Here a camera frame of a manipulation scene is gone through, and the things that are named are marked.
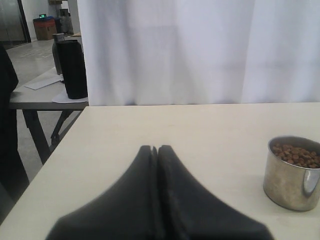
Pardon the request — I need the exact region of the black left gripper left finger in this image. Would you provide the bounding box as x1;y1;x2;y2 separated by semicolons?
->
46;145;160;240

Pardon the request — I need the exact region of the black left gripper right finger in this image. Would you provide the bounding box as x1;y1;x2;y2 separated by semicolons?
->
157;145;274;240

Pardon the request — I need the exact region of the steel mug with kibble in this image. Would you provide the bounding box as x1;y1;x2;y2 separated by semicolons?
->
263;136;320;212

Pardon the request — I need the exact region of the dark clothed person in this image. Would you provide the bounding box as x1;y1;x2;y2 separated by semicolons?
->
0;44;30;216

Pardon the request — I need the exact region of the white paper under flask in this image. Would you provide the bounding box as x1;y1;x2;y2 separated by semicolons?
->
52;89;88;104

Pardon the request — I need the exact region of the grey side table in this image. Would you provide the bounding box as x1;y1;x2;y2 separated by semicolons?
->
9;67;89;164

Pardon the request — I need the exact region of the white paper sheet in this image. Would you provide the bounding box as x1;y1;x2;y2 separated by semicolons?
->
25;75;63;90

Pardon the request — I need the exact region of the white backdrop curtain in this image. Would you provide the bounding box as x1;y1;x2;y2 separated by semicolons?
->
77;0;320;106

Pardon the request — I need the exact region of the black cylinder flask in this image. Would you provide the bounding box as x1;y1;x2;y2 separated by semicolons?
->
56;39;88;100

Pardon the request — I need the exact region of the cardboard box with red band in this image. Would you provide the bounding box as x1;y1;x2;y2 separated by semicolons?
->
33;16;57;41

